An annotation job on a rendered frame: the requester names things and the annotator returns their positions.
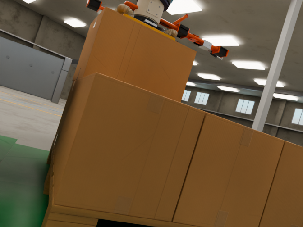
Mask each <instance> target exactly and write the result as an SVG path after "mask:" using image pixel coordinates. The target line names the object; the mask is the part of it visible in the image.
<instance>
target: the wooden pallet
mask: <svg viewBox="0 0 303 227"><path fill-rule="evenodd" d="M46 164H50V167H49V170H48V173H47V176H46V179H45V183H44V191H43V194H46V195H49V204H48V207H47V210H46V214H45V216H44V219H43V222H42V225H41V227H96V225H97V222H98V219H104V220H111V221H118V222H127V223H134V224H140V225H147V226H154V227H201V226H195V225H188V224H182V223H176V222H172V221H171V222H168V221H162V220H156V219H149V218H141V217H135V216H129V215H123V214H117V213H109V212H102V211H96V210H90V209H82V208H76V207H69V206H63V205H57V204H54V203H53V199H54V140H53V143H52V146H51V149H50V152H49V155H48V158H47V163H46Z"/></svg>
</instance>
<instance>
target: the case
mask: <svg viewBox="0 0 303 227"><path fill-rule="evenodd" d="M196 53H197V52H196V51H194V50H192V49H190V48H188V47H186V46H184V45H182V44H180V43H178V42H176V41H174V40H172V39H170V38H168V37H166V36H164V35H162V34H160V33H158V32H156V31H154V30H152V29H150V28H148V27H146V26H144V25H142V24H140V23H138V22H136V21H134V20H132V19H130V18H128V17H126V16H124V15H122V14H120V13H118V12H116V11H114V10H112V9H110V8H108V7H105V8H104V9H103V10H102V11H101V12H100V14H99V15H98V16H97V17H96V18H95V19H94V20H93V22H92V23H91V25H90V27H89V30H88V33H87V37H86V40H85V43H84V46H83V49H82V52H81V55H80V58H79V61H78V64H77V67H76V70H75V73H74V76H73V80H72V81H75V80H78V79H80V78H83V77H85V76H88V75H91V74H93V73H101V74H103V75H106V76H109V77H112V78H114V79H117V80H120V81H123V82H125V83H128V84H131V85H133V86H137V87H139V88H142V89H144V90H147V91H150V92H153V93H156V94H158V95H161V96H164V97H167V98H169V99H172V100H175V101H178V102H181V100H182V97H183V94H184V90H185V87H186V85H187V81H188V78H189V75H190V72H191V69H192V66H193V62H194V59H195V56H196Z"/></svg>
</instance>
